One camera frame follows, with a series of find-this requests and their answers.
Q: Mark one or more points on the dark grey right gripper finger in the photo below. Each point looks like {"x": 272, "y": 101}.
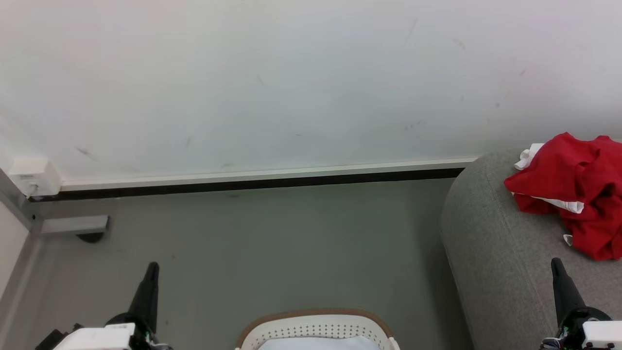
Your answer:
{"x": 559, "y": 291}
{"x": 576, "y": 299}

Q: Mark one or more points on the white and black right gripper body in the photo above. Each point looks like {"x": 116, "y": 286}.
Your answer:
{"x": 600, "y": 333}

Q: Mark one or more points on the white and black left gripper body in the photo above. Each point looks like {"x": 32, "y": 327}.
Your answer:
{"x": 102, "y": 338}

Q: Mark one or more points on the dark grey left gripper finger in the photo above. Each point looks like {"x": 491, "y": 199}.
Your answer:
{"x": 153, "y": 301}
{"x": 142, "y": 296}

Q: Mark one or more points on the red garment with white trim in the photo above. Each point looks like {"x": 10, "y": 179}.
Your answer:
{"x": 578, "y": 184}

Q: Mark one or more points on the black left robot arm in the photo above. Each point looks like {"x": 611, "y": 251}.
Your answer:
{"x": 48, "y": 341}

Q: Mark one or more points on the white laundry basket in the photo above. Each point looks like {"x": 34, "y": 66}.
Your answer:
{"x": 316, "y": 326}

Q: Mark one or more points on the grey fabric sofa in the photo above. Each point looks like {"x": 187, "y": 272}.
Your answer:
{"x": 505, "y": 272}

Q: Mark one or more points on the black round foot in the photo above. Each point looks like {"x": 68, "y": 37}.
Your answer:
{"x": 90, "y": 237}

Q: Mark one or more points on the white and black baseboard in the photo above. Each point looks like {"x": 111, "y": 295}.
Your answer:
{"x": 243, "y": 183}

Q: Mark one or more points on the pale white cloth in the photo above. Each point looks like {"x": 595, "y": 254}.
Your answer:
{"x": 318, "y": 343}

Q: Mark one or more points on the grey metal frame bracket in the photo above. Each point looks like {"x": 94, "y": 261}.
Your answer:
{"x": 73, "y": 224}

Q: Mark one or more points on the white wall socket box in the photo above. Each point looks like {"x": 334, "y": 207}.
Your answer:
{"x": 34, "y": 175}

